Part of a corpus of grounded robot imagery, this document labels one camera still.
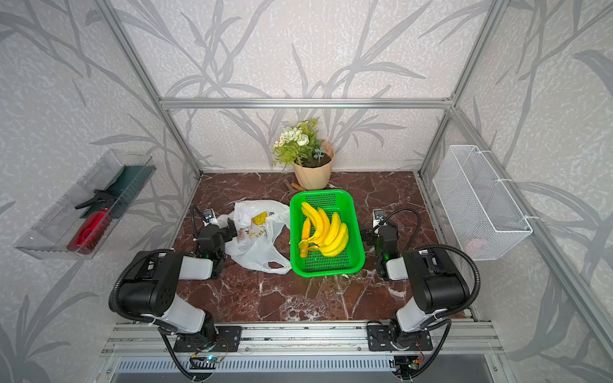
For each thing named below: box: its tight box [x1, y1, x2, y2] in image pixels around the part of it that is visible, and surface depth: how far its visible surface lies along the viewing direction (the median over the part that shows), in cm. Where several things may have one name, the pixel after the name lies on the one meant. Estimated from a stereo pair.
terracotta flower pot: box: [293, 141, 335, 191], surface depth 107 cm
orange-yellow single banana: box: [298, 217, 311, 258], surface depth 97 cm
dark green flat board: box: [79, 165, 157, 220], surface depth 70 cm
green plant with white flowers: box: [271, 118, 326, 173], surface depth 93 cm
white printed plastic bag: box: [217, 199, 292, 275], surface depth 93 cm
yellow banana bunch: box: [298, 201, 349, 258], surface depth 92 cm
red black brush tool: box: [67, 197, 112, 255], surface depth 60 cm
